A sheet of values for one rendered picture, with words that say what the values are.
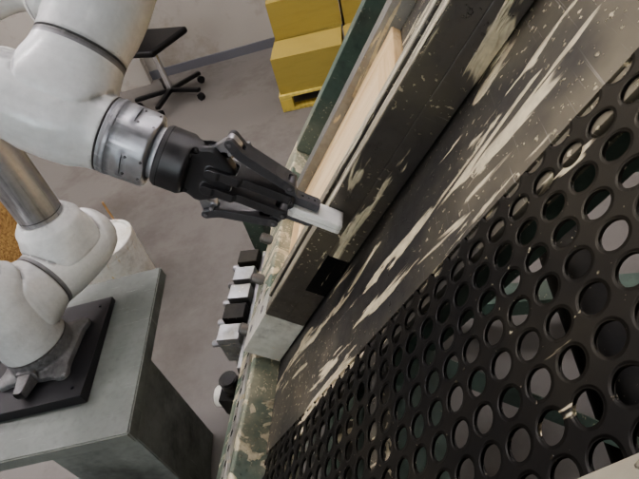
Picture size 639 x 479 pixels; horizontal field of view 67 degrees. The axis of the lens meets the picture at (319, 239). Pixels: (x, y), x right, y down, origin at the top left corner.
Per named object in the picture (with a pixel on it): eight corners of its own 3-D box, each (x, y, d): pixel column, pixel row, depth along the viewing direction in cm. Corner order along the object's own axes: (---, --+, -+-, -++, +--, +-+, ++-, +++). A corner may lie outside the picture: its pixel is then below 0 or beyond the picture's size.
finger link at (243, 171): (210, 159, 59) (213, 150, 58) (296, 190, 61) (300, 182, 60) (202, 178, 56) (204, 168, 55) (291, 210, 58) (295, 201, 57)
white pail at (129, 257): (117, 275, 259) (67, 209, 228) (169, 262, 257) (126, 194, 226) (104, 321, 235) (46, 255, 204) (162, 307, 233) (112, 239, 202)
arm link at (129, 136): (96, 123, 49) (153, 144, 51) (129, 83, 56) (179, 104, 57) (89, 186, 55) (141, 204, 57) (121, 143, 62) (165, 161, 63)
